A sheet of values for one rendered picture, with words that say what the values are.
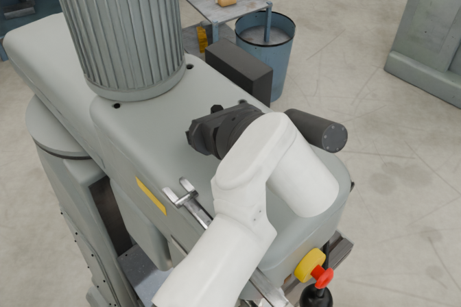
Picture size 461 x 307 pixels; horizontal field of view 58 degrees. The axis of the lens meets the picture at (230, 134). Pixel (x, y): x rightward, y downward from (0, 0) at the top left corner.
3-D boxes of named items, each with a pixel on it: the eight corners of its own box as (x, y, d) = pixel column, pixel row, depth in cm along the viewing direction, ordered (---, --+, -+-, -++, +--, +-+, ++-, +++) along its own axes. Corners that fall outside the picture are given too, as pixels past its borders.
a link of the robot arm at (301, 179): (260, 198, 58) (305, 234, 47) (213, 146, 53) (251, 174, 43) (315, 140, 59) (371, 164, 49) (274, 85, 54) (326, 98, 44)
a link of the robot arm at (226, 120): (195, 169, 66) (223, 197, 55) (179, 112, 62) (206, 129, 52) (265, 142, 70) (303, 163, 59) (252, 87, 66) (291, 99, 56)
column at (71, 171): (213, 303, 239) (197, 105, 124) (147, 362, 218) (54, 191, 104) (161, 244, 264) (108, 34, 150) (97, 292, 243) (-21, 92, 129)
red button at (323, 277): (334, 279, 70) (339, 269, 67) (319, 295, 68) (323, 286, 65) (319, 266, 71) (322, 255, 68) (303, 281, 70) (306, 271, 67)
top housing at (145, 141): (349, 224, 78) (370, 172, 66) (248, 321, 66) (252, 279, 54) (192, 98, 102) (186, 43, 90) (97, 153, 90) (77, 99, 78)
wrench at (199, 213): (294, 299, 53) (295, 296, 52) (272, 319, 51) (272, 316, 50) (183, 179, 65) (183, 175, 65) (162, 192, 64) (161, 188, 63)
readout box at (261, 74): (272, 121, 126) (277, 66, 111) (250, 136, 122) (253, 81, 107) (228, 89, 136) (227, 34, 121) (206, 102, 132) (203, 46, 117)
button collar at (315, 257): (323, 266, 72) (329, 249, 68) (300, 288, 70) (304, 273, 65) (314, 258, 73) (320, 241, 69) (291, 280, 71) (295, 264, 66)
